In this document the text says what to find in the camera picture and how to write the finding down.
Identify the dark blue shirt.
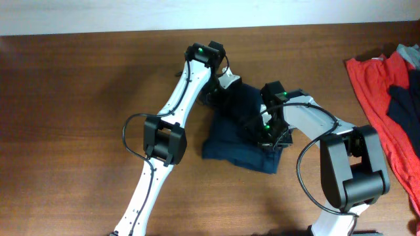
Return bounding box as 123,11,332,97
201,83,283,174

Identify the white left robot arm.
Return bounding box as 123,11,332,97
112,41,231,236

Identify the red garment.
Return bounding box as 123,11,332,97
345,52,419,213

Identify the black garment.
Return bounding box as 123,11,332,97
387,69,419,157

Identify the grey garment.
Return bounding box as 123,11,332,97
396,44,420,70

